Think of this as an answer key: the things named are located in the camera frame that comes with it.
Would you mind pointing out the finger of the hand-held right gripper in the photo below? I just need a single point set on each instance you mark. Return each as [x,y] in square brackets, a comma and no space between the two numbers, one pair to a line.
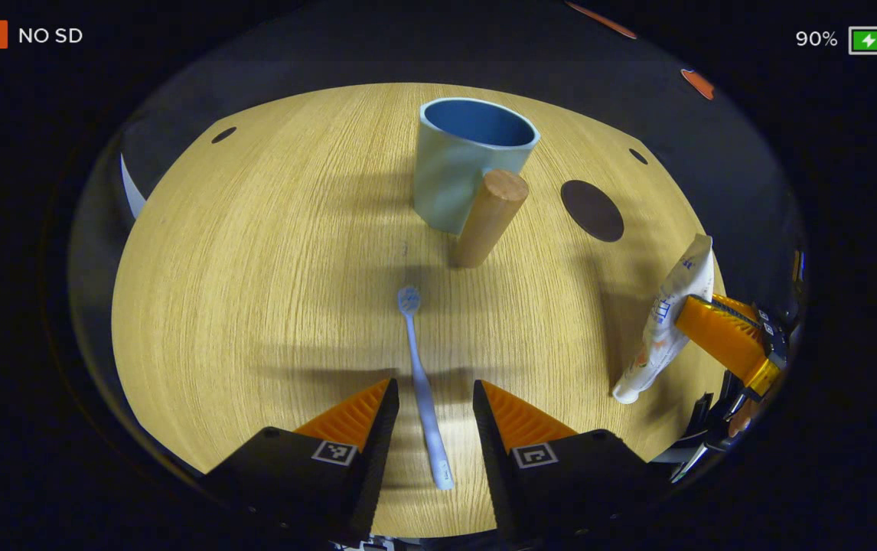
[722,337]
[741,310]

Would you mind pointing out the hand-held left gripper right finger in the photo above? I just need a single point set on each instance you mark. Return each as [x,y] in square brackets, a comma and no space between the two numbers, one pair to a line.
[496,459]

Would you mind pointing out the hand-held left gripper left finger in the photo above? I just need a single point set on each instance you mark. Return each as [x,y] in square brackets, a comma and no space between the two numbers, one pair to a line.
[373,459]

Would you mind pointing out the wooden desktop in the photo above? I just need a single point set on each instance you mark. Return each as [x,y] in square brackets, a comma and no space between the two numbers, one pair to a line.
[255,306]

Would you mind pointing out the white toothpaste tube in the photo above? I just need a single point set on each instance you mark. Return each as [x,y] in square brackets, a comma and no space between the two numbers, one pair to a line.
[664,337]

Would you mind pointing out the dark round coaster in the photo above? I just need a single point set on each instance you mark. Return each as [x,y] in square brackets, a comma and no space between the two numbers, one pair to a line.
[591,210]

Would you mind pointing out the light blue toothbrush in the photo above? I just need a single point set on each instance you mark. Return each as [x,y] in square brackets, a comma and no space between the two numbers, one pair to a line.
[422,383]

